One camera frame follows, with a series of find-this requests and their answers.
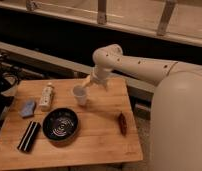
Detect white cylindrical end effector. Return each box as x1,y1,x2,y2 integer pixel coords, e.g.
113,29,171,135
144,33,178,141
82,69,110,88

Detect black equipment at left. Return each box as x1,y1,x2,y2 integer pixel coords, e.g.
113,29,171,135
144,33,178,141
0,54,19,129

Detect black ceramic bowl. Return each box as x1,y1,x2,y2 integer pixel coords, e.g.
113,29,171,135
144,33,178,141
42,108,79,141

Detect black white striped box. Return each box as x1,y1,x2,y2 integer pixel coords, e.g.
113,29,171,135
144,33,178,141
17,121,41,152

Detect white plastic bottle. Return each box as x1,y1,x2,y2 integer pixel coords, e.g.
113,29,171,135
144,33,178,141
39,82,54,111

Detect white paper cup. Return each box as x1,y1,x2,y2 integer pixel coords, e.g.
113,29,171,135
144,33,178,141
72,85,87,106

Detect blue sponge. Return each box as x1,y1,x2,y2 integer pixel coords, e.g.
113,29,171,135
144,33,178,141
20,100,36,118

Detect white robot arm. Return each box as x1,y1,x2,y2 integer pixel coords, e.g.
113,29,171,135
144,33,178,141
83,44,202,171

